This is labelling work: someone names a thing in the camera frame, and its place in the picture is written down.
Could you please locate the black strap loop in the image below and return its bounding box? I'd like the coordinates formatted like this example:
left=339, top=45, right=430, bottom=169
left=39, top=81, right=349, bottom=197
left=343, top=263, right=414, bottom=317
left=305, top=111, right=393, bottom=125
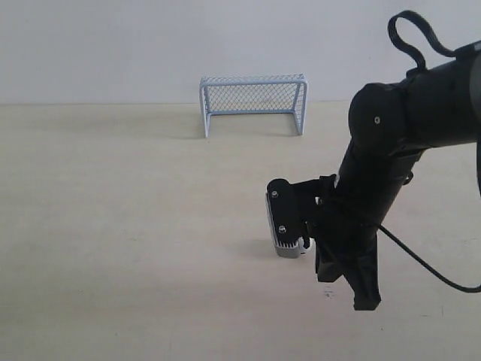
left=388, top=10, right=459, bottom=72

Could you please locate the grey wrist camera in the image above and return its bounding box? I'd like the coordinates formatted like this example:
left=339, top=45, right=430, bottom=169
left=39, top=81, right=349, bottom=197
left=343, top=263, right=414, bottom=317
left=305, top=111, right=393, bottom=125
left=265, top=178, right=307, bottom=259

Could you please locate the black cable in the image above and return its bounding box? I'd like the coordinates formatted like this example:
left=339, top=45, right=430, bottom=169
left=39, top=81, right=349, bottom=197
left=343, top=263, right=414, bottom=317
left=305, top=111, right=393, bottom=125
left=377, top=223, right=481, bottom=293

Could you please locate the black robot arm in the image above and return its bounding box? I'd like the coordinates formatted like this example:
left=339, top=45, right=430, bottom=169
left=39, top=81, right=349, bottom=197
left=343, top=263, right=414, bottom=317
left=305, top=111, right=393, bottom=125
left=295, top=44, right=480, bottom=311

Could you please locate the black and white soccer ball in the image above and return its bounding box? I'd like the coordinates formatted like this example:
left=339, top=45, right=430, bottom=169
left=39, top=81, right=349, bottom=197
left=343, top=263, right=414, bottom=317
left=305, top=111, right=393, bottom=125
left=301, top=241, right=313, bottom=253

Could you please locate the small white soccer goal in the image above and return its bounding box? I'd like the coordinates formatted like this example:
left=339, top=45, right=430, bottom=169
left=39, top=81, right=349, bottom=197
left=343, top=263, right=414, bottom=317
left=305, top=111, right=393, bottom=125
left=198, top=74, right=308, bottom=138

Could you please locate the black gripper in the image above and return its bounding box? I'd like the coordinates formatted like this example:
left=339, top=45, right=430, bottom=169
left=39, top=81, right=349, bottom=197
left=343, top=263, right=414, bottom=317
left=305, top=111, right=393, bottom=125
left=296, top=174, right=387, bottom=311

